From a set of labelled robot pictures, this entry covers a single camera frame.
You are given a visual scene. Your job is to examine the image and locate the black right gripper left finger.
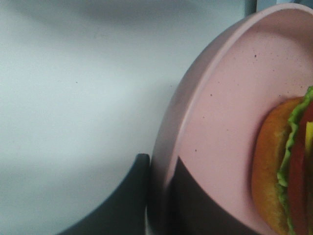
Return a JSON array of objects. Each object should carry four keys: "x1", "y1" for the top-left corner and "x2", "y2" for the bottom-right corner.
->
[{"x1": 60, "y1": 153, "x2": 150, "y2": 235}]

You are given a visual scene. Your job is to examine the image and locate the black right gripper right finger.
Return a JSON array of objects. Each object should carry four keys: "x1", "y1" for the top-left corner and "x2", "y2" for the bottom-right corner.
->
[{"x1": 172, "y1": 157, "x2": 267, "y2": 235}]

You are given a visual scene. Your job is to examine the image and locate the burger with lettuce and cheese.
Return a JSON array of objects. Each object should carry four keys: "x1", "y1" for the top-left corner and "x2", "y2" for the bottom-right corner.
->
[{"x1": 251, "y1": 87, "x2": 313, "y2": 235}]

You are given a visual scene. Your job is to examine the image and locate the pink plate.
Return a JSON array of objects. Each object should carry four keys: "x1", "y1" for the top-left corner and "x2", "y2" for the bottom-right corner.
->
[{"x1": 147, "y1": 3, "x2": 313, "y2": 235}]

